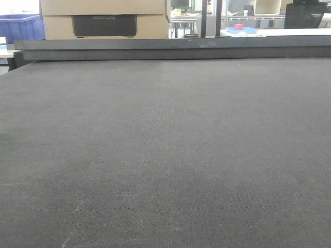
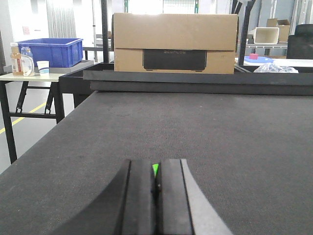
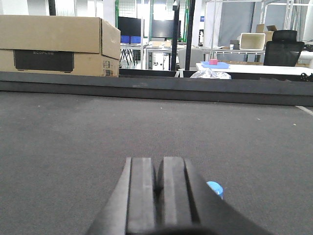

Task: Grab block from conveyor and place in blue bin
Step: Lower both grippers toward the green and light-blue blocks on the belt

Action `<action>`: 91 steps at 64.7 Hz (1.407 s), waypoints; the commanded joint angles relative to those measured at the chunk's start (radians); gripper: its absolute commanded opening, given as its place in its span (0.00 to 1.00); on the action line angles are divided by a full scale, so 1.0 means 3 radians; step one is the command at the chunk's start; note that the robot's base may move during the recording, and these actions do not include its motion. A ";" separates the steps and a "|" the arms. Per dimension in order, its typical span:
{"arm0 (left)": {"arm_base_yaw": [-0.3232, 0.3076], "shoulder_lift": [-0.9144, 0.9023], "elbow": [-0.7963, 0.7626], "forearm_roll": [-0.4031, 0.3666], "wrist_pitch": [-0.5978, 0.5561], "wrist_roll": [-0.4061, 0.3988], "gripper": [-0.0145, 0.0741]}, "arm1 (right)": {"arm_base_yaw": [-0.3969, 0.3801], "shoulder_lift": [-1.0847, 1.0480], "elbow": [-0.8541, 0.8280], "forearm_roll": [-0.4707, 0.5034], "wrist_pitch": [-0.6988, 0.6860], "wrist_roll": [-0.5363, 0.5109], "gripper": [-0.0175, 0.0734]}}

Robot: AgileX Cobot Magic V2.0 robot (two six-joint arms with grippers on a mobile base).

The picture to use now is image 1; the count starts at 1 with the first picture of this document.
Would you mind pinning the black conveyor belt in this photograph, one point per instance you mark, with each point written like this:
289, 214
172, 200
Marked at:
192, 153

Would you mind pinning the blue plastic bin far left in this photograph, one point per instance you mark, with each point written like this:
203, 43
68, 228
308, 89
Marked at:
22, 27

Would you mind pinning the lower cardboard box black print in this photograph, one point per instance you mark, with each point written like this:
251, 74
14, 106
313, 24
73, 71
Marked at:
123, 26

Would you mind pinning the light blue tray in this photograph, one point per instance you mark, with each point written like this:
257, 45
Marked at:
248, 30

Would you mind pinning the red tape roll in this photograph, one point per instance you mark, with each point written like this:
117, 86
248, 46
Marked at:
238, 26

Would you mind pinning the beige box on shelf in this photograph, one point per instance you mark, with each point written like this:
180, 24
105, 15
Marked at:
267, 7

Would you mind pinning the upper cardboard box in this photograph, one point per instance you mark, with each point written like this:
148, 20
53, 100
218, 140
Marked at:
87, 7

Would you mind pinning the white table top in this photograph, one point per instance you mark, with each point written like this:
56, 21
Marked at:
282, 32

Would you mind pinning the black office chair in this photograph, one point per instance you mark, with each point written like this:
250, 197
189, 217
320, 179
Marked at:
304, 14

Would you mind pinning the left black vertical post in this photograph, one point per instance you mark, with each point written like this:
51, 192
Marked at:
203, 18

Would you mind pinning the black vertical post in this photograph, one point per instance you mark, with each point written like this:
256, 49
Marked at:
203, 18
218, 17

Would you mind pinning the right black vertical post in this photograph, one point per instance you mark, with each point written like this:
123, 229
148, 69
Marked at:
218, 17

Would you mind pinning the dark conveyor side rail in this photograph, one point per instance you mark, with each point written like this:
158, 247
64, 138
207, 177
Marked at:
176, 49

